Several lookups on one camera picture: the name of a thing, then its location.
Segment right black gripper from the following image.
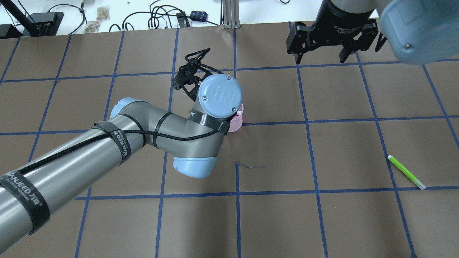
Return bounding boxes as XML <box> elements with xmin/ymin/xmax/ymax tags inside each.
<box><xmin>286</xmin><ymin>4</ymin><xmax>379</xmax><ymax>65</ymax></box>

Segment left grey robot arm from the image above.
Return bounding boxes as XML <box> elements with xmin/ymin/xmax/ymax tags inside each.
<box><xmin>0</xmin><ymin>74</ymin><xmax>243</xmax><ymax>253</ymax></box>

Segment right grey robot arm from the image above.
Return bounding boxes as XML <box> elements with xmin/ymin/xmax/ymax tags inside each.
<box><xmin>286</xmin><ymin>0</ymin><xmax>459</xmax><ymax>65</ymax></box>

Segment pink mesh cup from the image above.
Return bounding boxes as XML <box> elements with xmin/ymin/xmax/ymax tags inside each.
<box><xmin>228</xmin><ymin>104</ymin><xmax>244</xmax><ymax>133</ymax></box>

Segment green marker pen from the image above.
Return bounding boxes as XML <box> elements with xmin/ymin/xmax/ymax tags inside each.
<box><xmin>387</xmin><ymin>155</ymin><xmax>427</xmax><ymax>190</ymax></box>

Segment black power adapter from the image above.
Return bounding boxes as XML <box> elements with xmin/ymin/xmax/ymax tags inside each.
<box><xmin>189</xmin><ymin>10</ymin><xmax>208</xmax><ymax>22</ymax></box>

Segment aluminium frame post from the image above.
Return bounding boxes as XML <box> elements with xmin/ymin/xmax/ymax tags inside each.
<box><xmin>220</xmin><ymin>0</ymin><xmax>241</xmax><ymax>29</ymax></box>

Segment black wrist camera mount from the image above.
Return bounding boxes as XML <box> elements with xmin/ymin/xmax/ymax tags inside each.
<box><xmin>171</xmin><ymin>48</ymin><xmax>212</xmax><ymax>102</ymax></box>

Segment black cables on desk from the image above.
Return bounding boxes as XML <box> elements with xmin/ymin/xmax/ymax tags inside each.
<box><xmin>109</xmin><ymin>0</ymin><xmax>219</xmax><ymax>33</ymax></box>

